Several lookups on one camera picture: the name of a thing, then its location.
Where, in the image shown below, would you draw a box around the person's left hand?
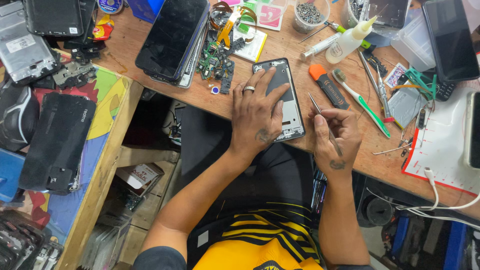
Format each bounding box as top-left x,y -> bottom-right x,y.
229,67 -> 291,154

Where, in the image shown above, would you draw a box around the person's right hand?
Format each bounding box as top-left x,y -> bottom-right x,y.
308,107 -> 362,174

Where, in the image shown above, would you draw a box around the grey phone frame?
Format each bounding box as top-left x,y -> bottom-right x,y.
252,57 -> 306,143

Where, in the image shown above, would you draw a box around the silver pointed tweezers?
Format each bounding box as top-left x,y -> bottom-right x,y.
308,92 -> 344,157

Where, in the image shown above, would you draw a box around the green white toothbrush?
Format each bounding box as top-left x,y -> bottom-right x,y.
332,68 -> 391,139

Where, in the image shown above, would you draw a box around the black trousers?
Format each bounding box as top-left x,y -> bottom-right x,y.
180,105 -> 316,211

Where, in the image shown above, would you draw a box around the orange black pry tool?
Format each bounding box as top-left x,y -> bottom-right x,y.
309,64 -> 351,111

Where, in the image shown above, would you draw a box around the silver screwdriver red end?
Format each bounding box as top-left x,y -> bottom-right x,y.
376,64 -> 395,124

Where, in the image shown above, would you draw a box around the pile of circuit boards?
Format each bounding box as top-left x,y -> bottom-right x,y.
196,2 -> 259,94

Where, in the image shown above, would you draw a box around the white yellow phone battery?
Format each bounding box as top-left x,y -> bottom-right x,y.
232,28 -> 268,63

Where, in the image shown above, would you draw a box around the black round can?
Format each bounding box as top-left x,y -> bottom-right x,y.
365,197 -> 394,227

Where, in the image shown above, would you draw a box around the long silver tweezers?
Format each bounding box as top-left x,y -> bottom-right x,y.
356,49 -> 384,103

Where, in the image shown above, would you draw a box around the black connector strip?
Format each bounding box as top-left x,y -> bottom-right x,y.
365,54 -> 389,78

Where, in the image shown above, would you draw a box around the small printed card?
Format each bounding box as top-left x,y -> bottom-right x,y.
384,62 -> 408,89

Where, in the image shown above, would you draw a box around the white glue bottle yellow nozzle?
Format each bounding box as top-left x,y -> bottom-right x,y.
325,16 -> 378,64

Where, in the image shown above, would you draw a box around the clear syringe tube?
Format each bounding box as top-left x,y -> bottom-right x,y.
300,32 -> 342,62

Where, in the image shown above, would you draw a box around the white repair mat red border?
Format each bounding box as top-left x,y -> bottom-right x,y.
401,86 -> 480,197

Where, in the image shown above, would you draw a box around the green plastic tool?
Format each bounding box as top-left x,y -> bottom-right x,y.
404,67 -> 438,100

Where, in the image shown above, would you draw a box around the thin metal probe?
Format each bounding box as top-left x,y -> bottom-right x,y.
299,22 -> 334,44

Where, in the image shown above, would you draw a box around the pink white packet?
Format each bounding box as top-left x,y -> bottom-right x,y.
240,0 -> 287,31

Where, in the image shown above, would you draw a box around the stack of phone screens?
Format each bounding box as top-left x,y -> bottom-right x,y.
135,0 -> 211,89

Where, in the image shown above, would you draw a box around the black keypad phone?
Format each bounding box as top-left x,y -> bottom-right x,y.
424,69 -> 457,102

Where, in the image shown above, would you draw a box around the clear cup of screws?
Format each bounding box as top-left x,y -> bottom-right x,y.
292,0 -> 331,34

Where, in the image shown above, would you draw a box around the clear plastic box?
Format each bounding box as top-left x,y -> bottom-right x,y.
390,15 -> 437,72

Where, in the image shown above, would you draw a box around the small cardboard box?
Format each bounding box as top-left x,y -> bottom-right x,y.
115,163 -> 165,197

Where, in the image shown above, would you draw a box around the yellow black striped jersey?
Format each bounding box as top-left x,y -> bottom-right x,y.
187,202 -> 324,270

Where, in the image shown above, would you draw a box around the clear cup of parts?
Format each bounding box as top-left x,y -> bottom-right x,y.
340,0 -> 370,29

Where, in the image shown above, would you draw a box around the white edged smartphone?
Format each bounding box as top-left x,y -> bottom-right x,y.
464,92 -> 480,169

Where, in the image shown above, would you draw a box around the dark grey phone panel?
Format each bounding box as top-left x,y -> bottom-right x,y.
365,0 -> 411,29

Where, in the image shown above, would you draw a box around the colourful cartoon mat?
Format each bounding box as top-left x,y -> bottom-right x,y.
0,49 -> 130,244

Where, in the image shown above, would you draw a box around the black smartphone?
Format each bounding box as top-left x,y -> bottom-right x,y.
422,0 -> 480,83

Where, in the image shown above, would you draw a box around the blue box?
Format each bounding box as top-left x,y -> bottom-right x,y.
127,0 -> 166,23

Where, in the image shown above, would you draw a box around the red yellow wrapper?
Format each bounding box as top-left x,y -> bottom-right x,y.
92,15 -> 115,41

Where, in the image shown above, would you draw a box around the black phone back cover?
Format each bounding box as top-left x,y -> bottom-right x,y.
19,92 -> 97,196

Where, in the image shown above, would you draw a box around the black phone with sticker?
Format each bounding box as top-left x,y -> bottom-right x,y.
23,0 -> 84,37

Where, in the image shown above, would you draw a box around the black grey speaker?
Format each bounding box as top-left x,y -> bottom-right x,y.
0,80 -> 40,152

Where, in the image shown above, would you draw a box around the heap of black phone parts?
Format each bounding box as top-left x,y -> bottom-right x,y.
0,210 -> 64,270

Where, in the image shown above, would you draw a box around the white charging cable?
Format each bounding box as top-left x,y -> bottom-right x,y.
365,167 -> 480,230

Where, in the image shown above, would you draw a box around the green handled screwdriver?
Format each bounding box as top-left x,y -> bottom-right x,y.
324,20 -> 376,51

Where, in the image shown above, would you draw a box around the grey broken frame piece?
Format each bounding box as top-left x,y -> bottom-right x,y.
52,62 -> 97,90

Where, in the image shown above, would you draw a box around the silver phone frame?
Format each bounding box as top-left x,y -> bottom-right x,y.
0,11 -> 61,84

